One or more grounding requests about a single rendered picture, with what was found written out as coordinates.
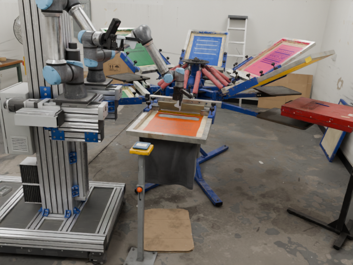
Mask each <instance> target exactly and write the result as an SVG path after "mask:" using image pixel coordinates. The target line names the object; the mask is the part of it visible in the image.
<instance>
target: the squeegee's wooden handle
mask: <svg viewBox="0 0 353 265"><path fill-rule="evenodd" d="M174 104H176V103H174V102H168V101H158V106H160V110H161V109H167V110H177V111H179V108H178V107H175V106H174ZM201 110H204V105H195V104H184V103H181V110H180V111H188V112H193V113H200V114H201Z"/></svg>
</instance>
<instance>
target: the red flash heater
mask: <svg viewBox="0 0 353 265"><path fill-rule="evenodd" d="M316 103H319V104H316ZM320 104H323V105H320ZM324 105H327V106H324ZM328 106H329V107H328ZM281 116H285V117H289V118H294V119H298V120H302V121H306V122H309V123H313V124H317V125H321V126H325V127H329V128H333V129H337V130H341V131H345V132H348V133H352V132H353V107H349V106H344V105H339V104H334V103H329V102H326V101H321V100H315V99H311V98H306V97H300V98H297V99H295V100H293V101H290V102H288V103H286V104H283V105H282V106H281Z"/></svg>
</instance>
